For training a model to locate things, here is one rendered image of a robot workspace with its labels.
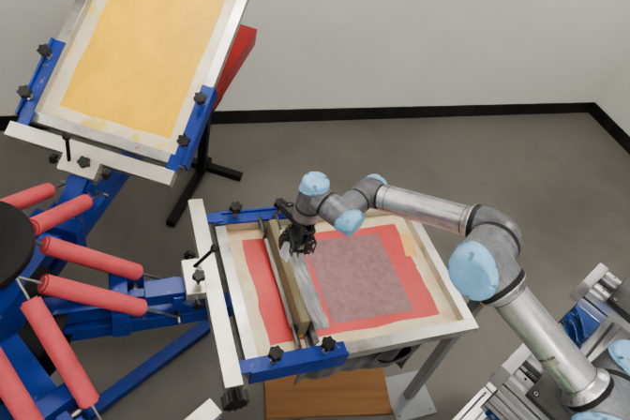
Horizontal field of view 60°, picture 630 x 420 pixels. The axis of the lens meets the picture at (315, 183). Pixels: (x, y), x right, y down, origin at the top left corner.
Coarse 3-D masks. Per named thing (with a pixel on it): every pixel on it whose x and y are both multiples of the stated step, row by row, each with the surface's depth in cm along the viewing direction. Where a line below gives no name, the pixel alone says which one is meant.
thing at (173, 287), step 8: (152, 280) 162; (160, 280) 162; (168, 280) 163; (176, 280) 163; (144, 288) 159; (152, 288) 160; (160, 288) 160; (168, 288) 161; (176, 288) 161; (184, 288) 162; (152, 296) 158; (160, 296) 159; (168, 296) 160; (176, 296) 161; (184, 296) 163; (152, 304) 160; (160, 304) 162
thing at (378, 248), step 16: (256, 240) 192; (320, 240) 198; (336, 240) 199; (352, 240) 201; (368, 240) 203; (384, 240) 204; (400, 240) 206; (256, 256) 187; (320, 256) 192; (336, 256) 194; (352, 256) 196; (368, 256) 197; (384, 256) 199; (400, 256) 200; (256, 272) 182; (272, 272) 183; (320, 272) 187; (336, 272) 189; (352, 272) 190; (368, 272) 192; (256, 288) 177
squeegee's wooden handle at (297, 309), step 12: (276, 228) 184; (276, 240) 180; (276, 252) 179; (276, 264) 180; (288, 264) 174; (288, 276) 171; (288, 288) 169; (288, 300) 170; (300, 300) 165; (300, 312) 162; (300, 324) 161
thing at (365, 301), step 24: (264, 288) 178; (336, 288) 184; (360, 288) 186; (384, 288) 188; (408, 288) 190; (264, 312) 172; (336, 312) 177; (360, 312) 179; (384, 312) 181; (408, 312) 183; (432, 312) 185; (288, 336) 168
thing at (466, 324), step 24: (216, 240) 187; (432, 264) 197; (240, 288) 172; (240, 312) 166; (456, 312) 186; (240, 336) 160; (384, 336) 171; (408, 336) 172; (432, 336) 174; (456, 336) 180
